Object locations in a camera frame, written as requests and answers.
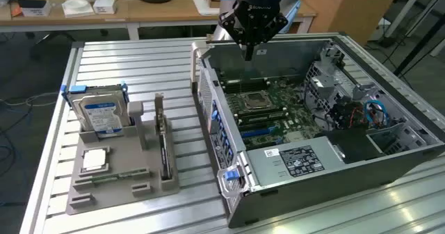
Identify green graphics card black fan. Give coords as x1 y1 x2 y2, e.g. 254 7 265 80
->
153 92 173 183

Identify white paper stack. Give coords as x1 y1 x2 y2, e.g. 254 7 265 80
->
191 0 221 16

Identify wooden desk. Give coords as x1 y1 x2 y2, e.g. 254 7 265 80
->
0 0 317 41

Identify black RAM slots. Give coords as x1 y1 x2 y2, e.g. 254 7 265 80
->
221 78 271 94

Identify metal CPU socket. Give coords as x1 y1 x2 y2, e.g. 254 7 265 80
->
241 91 275 112

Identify perforated metal disk bay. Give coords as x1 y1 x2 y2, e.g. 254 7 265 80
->
303 60 357 115

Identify white box with label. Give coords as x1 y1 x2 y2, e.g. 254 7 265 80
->
91 0 118 15

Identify black RAM stick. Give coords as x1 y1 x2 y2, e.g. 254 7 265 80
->
237 110 287 122

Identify green motherboard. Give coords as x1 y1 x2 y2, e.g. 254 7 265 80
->
217 69 330 151

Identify blue expansion slot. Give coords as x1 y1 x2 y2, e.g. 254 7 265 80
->
242 126 278 139

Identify white square tray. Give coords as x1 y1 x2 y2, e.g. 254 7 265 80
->
61 0 94 18

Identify black office chair base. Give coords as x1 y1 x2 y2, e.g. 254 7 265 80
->
25 29 109 60

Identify silver hard disk blue label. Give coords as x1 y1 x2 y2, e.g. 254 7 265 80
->
74 89 125 141

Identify grey power supply with label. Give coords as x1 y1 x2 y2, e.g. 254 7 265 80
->
239 136 346 193

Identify white box black lid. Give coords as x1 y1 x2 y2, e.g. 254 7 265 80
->
15 0 53 17

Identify blue case latch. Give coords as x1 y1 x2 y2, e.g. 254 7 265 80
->
223 170 239 186

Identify grey printed parts rack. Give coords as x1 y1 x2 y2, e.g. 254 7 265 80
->
65 101 181 216

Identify open dark grey PC case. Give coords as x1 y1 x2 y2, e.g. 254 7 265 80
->
189 31 445 229

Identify silver CPU chip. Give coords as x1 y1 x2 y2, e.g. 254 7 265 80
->
82 149 106 171

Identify green RAM stick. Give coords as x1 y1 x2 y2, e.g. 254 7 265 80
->
90 171 145 184

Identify blue wire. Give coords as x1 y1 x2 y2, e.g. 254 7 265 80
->
362 100 390 127

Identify blue disk carrier frame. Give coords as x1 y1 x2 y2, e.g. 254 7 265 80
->
61 81 131 130

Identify white floor cable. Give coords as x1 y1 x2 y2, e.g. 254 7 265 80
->
0 90 58 107

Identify blue floor cable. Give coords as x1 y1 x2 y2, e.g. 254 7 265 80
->
0 106 35 208

